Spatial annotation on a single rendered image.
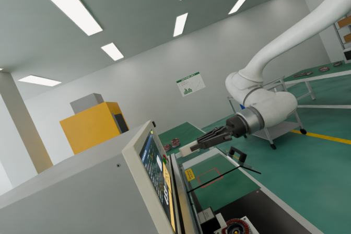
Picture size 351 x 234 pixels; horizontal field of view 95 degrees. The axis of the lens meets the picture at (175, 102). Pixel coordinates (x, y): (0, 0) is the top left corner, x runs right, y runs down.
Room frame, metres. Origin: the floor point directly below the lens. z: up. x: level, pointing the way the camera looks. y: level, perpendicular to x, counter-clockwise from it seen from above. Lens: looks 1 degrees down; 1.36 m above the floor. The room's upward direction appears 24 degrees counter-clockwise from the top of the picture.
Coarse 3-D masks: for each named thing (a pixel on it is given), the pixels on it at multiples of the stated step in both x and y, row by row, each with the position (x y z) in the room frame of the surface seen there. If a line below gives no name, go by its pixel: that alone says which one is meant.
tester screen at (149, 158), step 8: (152, 144) 0.45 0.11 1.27; (144, 152) 0.32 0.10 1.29; (152, 152) 0.40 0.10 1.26; (144, 160) 0.29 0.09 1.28; (152, 160) 0.35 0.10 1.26; (152, 168) 0.32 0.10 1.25; (152, 176) 0.29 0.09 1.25; (160, 176) 0.37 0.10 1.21; (160, 184) 0.33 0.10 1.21; (160, 192) 0.30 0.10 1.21; (168, 192) 0.37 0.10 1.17; (160, 200) 0.28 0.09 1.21; (168, 208) 0.30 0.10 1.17; (168, 216) 0.28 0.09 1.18; (176, 232) 0.28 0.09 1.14
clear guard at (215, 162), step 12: (204, 156) 0.73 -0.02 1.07; (216, 156) 0.68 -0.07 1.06; (228, 156) 0.63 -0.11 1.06; (180, 168) 0.72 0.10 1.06; (192, 168) 0.67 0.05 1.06; (204, 168) 0.62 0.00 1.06; (216, 168) 0.58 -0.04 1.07; (228, 168) 0.55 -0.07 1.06; (252, 168) 0.57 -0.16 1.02; (192, 180) 0.58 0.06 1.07; (204, 180) 0.54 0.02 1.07
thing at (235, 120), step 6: (228, 120) 0.56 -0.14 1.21; (234, 120) 0.55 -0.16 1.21; (240, 120) 0.54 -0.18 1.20; (228, 126) 0.57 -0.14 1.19; (234, 126) 0.54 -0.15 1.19; (240, 126) 0.53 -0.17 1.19; (222, 132) 0.54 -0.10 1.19; (234, 132) 0.53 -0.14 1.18; (240, 132) 0.53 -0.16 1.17; (246, 132) 0.54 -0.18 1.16
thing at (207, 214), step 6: (204, 210) 0.61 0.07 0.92; (210, 210) 0.60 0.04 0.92; (198, 216) 0.59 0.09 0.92; (204, 216) 0.58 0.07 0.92; (210, 216) 0.57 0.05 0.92; (216, 216) 0.61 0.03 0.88; (222, 216) 0.60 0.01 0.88; (204, 222) 0.56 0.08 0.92; (210, 222) 0.55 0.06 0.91; (216, 222) 0.56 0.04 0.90; (222, 222) 0.57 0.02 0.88; (204, 228) 0.55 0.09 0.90; (210, 228) 0.55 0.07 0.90; (216, 228) 0.55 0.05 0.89; (222, 228) 0.56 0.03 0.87
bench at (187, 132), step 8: (176, 128) 3.50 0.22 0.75; (184, 128) 3.12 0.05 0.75; (192, 128) 2.83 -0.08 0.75; (160, 136) 3.40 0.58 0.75; (168, 136) 3.06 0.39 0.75; (176, 136) 2.78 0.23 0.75; (184, 136) 2.54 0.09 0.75; (192, 136) 2.34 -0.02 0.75; (184, 144) 2.14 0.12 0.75; (168, 152) 2.11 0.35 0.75; (176, 152) 1.97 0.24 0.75
